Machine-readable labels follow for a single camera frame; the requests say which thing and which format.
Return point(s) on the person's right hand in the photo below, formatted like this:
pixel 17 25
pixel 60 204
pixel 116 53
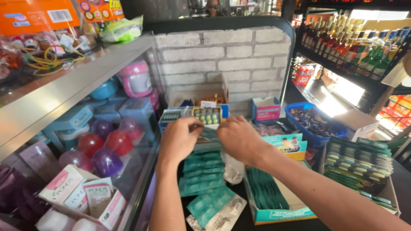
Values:
pixel 241 139

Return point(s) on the person's left hand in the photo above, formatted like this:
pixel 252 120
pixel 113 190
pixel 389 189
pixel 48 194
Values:
pixel 176 138

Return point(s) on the person's right fingers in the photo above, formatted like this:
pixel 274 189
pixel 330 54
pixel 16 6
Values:
pixel 224 128

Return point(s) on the person's left fingers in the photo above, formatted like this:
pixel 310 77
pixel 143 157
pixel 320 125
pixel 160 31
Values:
pixel 193 123

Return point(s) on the long teal blister packet strip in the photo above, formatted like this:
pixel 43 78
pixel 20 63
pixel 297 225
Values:
pixel 202 179

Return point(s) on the box of yellow-green pill blisters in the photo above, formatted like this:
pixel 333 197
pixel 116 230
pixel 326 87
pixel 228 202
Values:
pixel 208 116

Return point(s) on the blue box of tablet strips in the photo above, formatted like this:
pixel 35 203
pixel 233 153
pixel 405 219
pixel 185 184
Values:
pixel 171 117

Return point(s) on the open white carton with packets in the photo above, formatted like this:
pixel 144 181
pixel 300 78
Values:
pixel 192 96

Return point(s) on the clear plastic bag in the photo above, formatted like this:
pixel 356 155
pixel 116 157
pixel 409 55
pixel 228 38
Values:
pixel 233 170

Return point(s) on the small pink and white box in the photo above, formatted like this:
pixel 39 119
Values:
pixel 266 110

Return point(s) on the brick pattern counter panel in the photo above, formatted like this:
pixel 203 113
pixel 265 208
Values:
pixel 224 61

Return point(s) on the teal carton of green packets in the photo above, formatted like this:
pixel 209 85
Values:
pixel 269 195

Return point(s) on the blue basket of dark sachets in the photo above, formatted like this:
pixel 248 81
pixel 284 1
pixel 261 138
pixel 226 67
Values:
pixel 313 123

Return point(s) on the glass display case with goods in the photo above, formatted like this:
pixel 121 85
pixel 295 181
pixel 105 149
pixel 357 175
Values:
pixel 80 134

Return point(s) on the green plastic bag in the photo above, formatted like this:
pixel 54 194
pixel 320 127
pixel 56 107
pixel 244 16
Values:
pixel 123 30

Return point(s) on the plain white carton box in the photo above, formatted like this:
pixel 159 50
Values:
pixel 358 123

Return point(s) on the carton of green pill strips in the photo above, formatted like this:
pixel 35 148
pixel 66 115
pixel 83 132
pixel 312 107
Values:
pixel 356 166

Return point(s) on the orange packet with round prints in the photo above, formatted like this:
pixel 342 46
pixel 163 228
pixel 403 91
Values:
pixel 99 9

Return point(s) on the shelf of liquor bottles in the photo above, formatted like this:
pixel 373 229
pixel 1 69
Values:
pixel 350 48

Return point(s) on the heap of bagged small toys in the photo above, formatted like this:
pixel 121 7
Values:
pixel 41 53

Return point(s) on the red crate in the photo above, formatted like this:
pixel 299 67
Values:
pixel 396 112

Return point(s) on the large orange packet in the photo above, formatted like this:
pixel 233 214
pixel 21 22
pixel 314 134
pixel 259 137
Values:
pixel 32 14

